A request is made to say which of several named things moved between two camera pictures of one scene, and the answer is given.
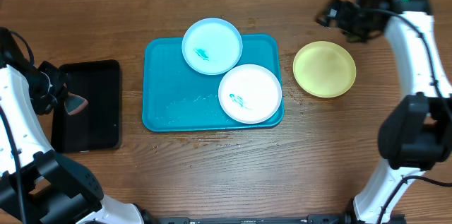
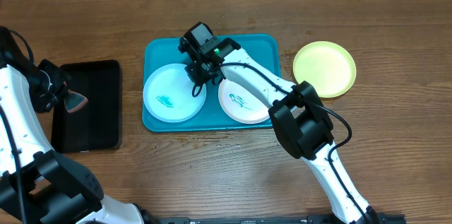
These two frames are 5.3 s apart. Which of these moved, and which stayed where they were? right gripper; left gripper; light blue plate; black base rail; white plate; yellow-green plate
Moved: right gripper; light blue plate
Stayed: black base rail; left gripper; yellow-green plate; white plate
